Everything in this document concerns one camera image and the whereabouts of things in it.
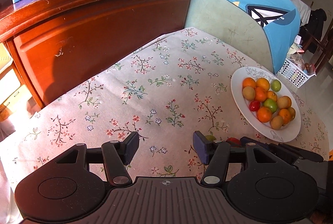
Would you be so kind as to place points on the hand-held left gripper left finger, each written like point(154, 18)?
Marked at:
point(131, 147)

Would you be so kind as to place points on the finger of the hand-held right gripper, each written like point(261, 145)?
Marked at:
point(301, 153)

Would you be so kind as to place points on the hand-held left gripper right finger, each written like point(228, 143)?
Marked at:
point(200, 147)

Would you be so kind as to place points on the red cherry tomato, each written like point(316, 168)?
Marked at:
point(232, 140)
point(254, 105)

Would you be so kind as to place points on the orange mandarin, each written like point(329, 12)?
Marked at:
point(260, 94)
point(264, 114)
point(284, 115)
point(272, 96)
point(249, 82)
point(262, 83)

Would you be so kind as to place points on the olive brown pear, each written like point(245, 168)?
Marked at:
point(292, 112)

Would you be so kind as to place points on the white plate with line drawing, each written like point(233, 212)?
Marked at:
point(242, 110)

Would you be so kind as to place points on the yellow-green jujube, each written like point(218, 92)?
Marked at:
point(276, 85)

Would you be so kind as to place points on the orange plastic object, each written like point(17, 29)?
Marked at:
point(331, 155)

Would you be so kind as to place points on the floral tablecloth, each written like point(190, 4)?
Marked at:
point(156, 83)

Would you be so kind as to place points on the white plastic basket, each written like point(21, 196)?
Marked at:
point(291, 73)

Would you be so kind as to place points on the snack bag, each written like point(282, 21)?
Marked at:
point(295, 49)

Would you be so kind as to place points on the brown wooden chair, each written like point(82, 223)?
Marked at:
point(322, 44)

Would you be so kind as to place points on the red-brown wooden cabinet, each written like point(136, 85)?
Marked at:
point(104, 26)

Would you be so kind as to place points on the pale cardboard box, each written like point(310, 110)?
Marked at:
point(13, 101)

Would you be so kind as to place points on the pale green sofa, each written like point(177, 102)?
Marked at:
point(221, 18)

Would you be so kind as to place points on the white waffle cloth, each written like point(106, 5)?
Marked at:
point(5, 187)

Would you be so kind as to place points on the black jacket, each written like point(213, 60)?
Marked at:
point(316, 21)

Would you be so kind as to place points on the table with white cloth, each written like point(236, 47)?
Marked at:
point(299, 2)

